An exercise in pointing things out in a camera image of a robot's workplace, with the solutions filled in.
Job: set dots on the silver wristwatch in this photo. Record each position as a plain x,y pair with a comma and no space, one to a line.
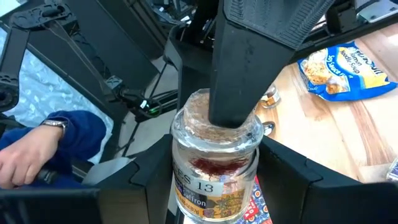
54,123

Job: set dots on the saffron glass jar cork lid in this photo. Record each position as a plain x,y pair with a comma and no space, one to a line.
214,174

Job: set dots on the small glass spice jar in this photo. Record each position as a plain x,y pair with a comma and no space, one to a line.
270,98

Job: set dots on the person's hand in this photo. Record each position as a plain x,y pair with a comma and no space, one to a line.
25,155

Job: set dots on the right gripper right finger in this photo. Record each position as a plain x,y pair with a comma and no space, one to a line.
298,193

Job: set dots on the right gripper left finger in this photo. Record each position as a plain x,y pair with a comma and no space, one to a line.
140,193

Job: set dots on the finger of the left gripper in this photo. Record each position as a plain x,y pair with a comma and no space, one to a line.
245,68

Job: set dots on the blue soy sauce ramen packet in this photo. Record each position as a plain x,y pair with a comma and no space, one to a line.
348,71

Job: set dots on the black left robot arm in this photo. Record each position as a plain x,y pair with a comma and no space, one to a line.
118,37

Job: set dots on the white bubble wrap sheet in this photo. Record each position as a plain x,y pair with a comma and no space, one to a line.
40,93

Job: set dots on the person's forearm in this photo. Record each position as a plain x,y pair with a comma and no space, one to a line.
81,133

